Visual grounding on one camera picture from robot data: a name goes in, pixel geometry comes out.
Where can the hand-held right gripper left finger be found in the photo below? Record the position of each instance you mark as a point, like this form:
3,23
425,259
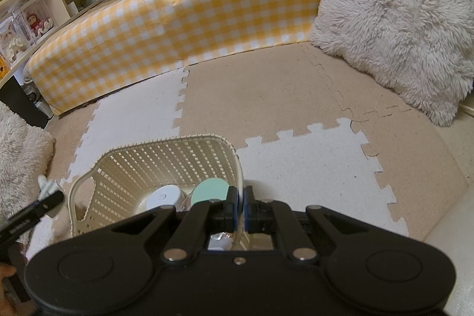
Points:
232,212

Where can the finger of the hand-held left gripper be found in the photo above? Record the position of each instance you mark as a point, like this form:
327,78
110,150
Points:
33,214

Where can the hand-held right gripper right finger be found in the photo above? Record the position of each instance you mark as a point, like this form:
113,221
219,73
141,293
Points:
247,212

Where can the clear plastic bag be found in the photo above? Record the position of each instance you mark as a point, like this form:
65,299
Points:
222,237

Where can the mint green round tin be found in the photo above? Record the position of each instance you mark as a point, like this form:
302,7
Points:
211,192

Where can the white round tape measure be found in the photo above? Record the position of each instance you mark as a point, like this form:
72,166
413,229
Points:
164,197

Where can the cream plastic basket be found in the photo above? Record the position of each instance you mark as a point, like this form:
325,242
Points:
148,160

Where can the person's left hand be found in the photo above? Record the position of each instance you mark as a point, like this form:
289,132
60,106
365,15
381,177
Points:
4,275

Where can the white fluffy pillow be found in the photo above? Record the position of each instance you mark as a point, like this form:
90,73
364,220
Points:
396,12
18,160

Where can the beige foam mat tile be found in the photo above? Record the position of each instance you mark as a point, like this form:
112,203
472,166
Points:
414,164
277,90
70,138

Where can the black cabinet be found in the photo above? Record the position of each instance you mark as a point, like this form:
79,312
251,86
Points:
18,101

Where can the yellow box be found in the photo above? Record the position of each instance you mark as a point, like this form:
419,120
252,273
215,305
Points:
3,66

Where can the cream bunny doll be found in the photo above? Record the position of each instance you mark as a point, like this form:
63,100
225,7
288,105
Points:
11,40

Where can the clear display case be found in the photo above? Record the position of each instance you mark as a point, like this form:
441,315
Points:
14,29
35,5

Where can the pink dressed doll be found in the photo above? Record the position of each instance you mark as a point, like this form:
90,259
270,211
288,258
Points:
39,23

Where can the yellow checked mattress cover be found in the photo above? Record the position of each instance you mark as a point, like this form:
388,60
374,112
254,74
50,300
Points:
166,27

